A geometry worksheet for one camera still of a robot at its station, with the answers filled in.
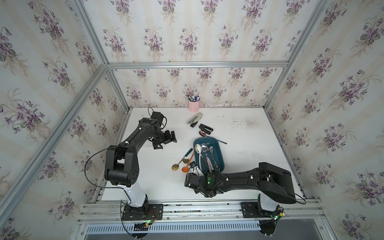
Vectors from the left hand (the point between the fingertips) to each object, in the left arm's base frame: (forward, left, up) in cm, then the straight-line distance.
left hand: (172, 143), depth 88 cm
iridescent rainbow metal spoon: (+13, -20, -9) cm, 25 cm away
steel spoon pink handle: (+1, -20, -7) cm, 21 cm away
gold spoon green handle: (-12, -2, -7) cm, 14 cm away
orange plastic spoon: (-13, -8, -8) cm, 17 cm away
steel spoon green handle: (-11, -27, -8) cm, 30 cm away
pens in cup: (+39, -12, +2) cm, 40 cm away
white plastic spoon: (-1, -16, -6) cm, 17 cm away
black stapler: (+16, -22, -7) cm, 28 cm away
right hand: (-20, -15, -9) cm, 26 cm away
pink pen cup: (+37, -13, -6) cm, 40 cm away
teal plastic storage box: (-1, -28, -7) cm, 29 cm away
